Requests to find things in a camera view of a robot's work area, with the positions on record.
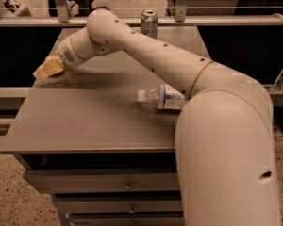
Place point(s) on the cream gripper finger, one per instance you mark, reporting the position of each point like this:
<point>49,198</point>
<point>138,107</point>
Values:
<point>51,66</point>

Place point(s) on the grey drawer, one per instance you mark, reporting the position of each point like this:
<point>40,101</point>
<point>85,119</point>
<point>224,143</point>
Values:
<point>68,181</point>
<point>126,219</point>
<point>133,203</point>

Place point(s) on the top grey drawer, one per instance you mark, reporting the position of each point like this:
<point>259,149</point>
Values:
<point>68,181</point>

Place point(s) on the clear plastic water bottle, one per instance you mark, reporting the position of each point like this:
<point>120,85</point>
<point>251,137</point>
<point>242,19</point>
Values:
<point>162,97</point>

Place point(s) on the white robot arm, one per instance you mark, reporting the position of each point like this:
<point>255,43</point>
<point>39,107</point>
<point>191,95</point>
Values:
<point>224,142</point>

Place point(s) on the grey drawer cabinet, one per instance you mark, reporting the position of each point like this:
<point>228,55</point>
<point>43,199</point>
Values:
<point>90,119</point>

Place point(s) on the green white soda can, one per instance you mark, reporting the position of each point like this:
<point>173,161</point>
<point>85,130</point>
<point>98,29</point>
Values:
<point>149,23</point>

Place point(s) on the bottom grey drawer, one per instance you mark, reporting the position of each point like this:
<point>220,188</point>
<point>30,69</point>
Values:
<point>126,219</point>

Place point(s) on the middle grey drawer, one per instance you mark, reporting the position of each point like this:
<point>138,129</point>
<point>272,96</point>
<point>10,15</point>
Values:
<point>133,203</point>

